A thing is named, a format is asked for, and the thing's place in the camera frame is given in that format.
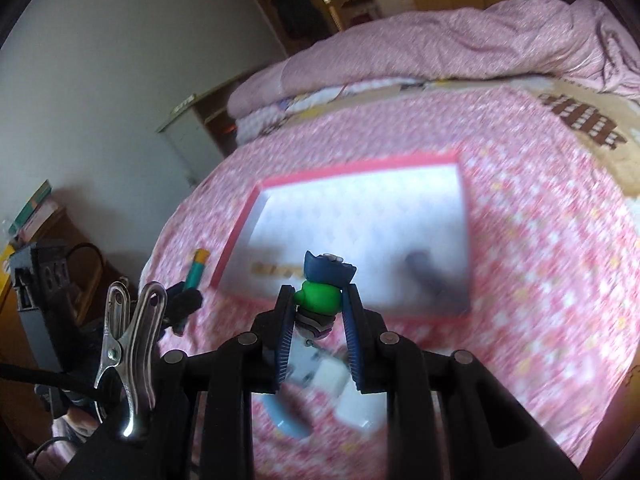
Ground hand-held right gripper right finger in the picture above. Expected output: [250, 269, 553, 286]
[342, 284, 583, 480]

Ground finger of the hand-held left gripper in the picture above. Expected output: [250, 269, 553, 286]
[162, 282, 204, 337]

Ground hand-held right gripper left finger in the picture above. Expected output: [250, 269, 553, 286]
[60, 285, 296, 480]

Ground green and blue toy figure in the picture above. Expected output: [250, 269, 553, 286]
[292, 250, 357, 348]

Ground white charger cube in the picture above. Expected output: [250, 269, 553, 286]
[332, 357, 388, 433]

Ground pink box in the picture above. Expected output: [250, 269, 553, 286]
[209, 149, 473, 318]

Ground metal spring clip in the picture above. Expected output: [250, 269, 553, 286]
[95, 282, 167, 438]

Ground green book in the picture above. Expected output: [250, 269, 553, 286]
[12, 180, 54, 230]

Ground dark grey object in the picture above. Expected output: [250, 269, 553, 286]
[404, 249, 453, 303]

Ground bedside cabinet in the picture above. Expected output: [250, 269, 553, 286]
[156, 72, 251, 188]

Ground pink floral bed sheet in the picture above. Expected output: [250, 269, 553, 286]
[140, 80, 640, 466]

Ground pink quilt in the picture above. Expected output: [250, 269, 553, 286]
[227, 0, 640, 146]

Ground dark hanging clothes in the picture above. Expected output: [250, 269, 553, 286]
[272, 0, 326, 41]

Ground brown patterned mat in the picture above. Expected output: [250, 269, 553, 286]
[530, 77, 640, 196]

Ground black cable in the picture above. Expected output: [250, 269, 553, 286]
[0, 360, 103, 398]

